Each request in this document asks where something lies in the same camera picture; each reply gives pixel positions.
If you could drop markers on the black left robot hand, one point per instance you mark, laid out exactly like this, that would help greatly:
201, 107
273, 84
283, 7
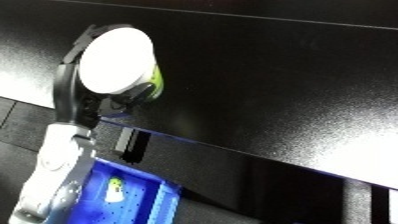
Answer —
68, 96

